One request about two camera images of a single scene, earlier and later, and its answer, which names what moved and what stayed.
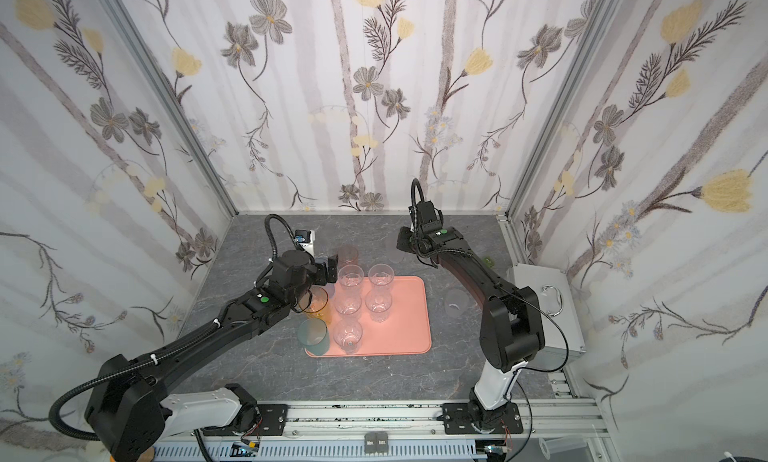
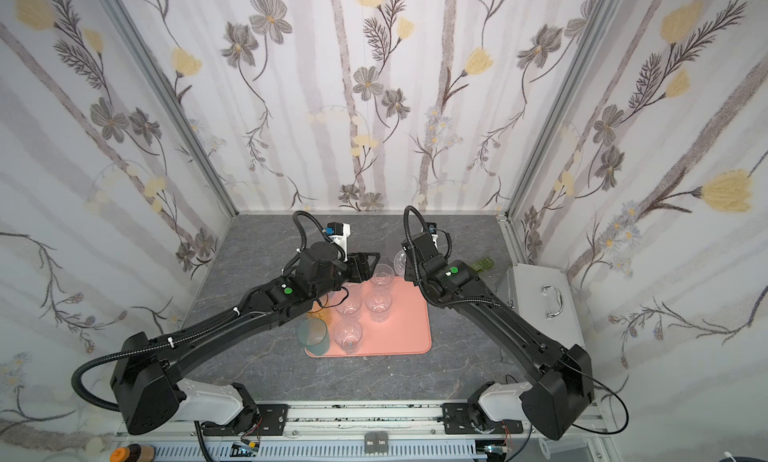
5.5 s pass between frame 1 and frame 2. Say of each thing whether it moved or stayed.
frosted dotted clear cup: stayed
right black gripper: moved
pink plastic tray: stayed
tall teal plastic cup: stayed
